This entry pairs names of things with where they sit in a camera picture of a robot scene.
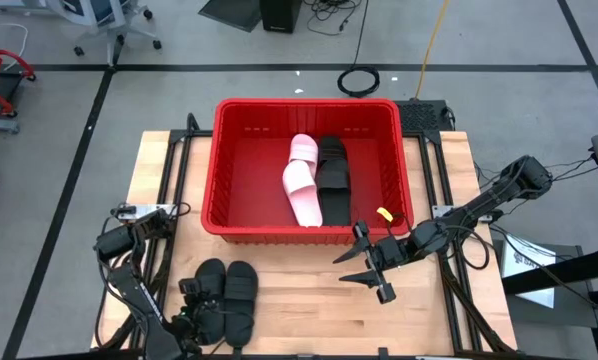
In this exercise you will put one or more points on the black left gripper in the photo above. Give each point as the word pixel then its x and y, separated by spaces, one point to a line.
pixel 201 307

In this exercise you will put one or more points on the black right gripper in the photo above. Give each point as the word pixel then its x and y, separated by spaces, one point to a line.
pixel 389 250

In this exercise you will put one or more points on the pink slide sandal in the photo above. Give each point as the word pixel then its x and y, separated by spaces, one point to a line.
pixel 304 200
pixel 304 147

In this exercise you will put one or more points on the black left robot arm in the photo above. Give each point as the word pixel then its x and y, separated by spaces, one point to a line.
pixel 144 305

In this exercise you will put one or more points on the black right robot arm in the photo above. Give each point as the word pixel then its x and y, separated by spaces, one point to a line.
pixel 484 202

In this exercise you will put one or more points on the red plastic bin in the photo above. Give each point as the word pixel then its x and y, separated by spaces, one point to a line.
pixel 259 200

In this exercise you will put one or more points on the black perforated box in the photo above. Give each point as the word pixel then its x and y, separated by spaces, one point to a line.
pixel 419 117

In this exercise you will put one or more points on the white paper sheet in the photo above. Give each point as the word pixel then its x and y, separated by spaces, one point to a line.
pixel 529 270

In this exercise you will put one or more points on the black metal beam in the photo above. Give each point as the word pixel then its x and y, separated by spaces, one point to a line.
pixel 569 270

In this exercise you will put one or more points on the dark gray side table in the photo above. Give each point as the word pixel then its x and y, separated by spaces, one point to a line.
pixel 569 310

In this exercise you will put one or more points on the black computer tower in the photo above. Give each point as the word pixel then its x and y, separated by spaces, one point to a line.
pixel 281 15

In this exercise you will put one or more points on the dark floor mat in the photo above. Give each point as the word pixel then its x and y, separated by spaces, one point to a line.
pixel 234 12

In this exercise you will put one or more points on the white office chair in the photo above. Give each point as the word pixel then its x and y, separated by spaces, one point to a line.
pixel 111 25

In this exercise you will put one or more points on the silver metal bracket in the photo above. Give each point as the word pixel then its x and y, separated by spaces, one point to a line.
pixel 131 210
pixel 441 211

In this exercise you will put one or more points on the black metal rig frame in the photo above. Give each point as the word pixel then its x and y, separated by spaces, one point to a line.
pixel 179 134

